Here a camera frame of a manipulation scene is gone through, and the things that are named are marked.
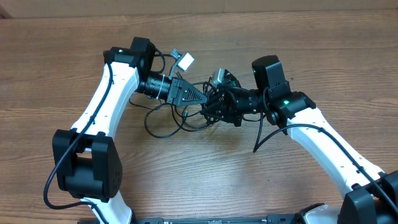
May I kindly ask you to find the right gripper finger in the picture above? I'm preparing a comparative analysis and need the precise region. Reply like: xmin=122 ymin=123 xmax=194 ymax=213
xmin=203 ymin=82 xmax=226 ymax=106
xmin=200 ymin=102 xmax=229 ymax=123

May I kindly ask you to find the black usb cable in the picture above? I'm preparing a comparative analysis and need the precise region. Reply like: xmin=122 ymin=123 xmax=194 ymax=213
xmin=170 ymin=81 xmax=224 ymax=133

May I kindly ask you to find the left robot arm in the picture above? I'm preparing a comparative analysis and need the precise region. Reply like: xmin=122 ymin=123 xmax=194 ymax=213
xmin=44 ymin=37 xmax=208 ymax=223

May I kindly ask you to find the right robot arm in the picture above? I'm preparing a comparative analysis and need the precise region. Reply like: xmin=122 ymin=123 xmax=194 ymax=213
xmin=202 ymin=55 xmax=397 ymax=223

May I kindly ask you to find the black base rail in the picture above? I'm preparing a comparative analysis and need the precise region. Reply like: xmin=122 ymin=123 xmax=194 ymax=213
xmin=77 ymin=213 xmax=340 ymax=224

